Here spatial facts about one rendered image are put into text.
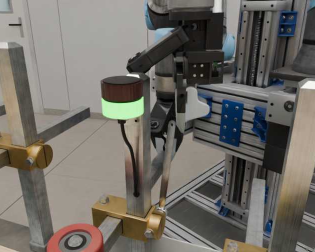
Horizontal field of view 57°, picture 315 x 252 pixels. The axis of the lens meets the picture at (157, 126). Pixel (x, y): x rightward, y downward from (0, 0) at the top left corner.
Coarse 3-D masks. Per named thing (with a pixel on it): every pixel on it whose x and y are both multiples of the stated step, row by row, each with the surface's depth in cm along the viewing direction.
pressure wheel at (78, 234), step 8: (72, 224) 46; (80, 224) 46; (88, 224) 46; (56, 232) 44; (64, 232) 44; (72, 232) 44; (80, 232) 44; (88, 232) 44; (96, 232) 44; (56, 240) 43; (64, 240) 43; (72, 240) 42; (80, 240) 43; (88, 240) 43; (96, 240) 43; (48, 248) 41; (56, 248) 41; (64, 248) 41; (72, 248) 42; (80, 248) 41; (88, 248) 41; (96, 248) 41
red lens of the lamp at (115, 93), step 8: (104, 88) 40; (112, 88) 39; (120, 88) 39; (128, 88) 39; (136, 88) 40; (104, 96) 40; (112, 96) 39; (120, 96) 39; (128, 96) 39; (136, 96) 40
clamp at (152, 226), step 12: (96, 204) 56; (108, 204) 56; (120, 204) 56; (96, 216) 56; (120, 216) 54; (132, 216) 53; (156, 216) 53; (132, 228) 54; (144, 228) 53; (156, 228) 52; (144, 240) 54
